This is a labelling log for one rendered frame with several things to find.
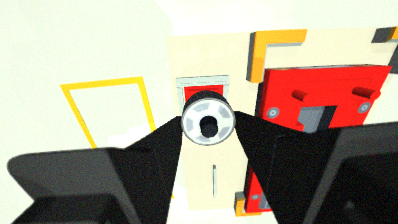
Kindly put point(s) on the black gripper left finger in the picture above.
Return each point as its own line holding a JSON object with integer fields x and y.
{"x": 140, "y": 176}

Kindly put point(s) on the white and black wheel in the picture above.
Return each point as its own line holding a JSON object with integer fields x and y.
{"x": 207, "y": 103}

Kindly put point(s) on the yellow rectangular outline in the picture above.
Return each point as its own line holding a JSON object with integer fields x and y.
{"x": 65, "y": 88}

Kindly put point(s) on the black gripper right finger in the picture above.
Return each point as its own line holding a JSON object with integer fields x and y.
{"x": 295, "y": 169}

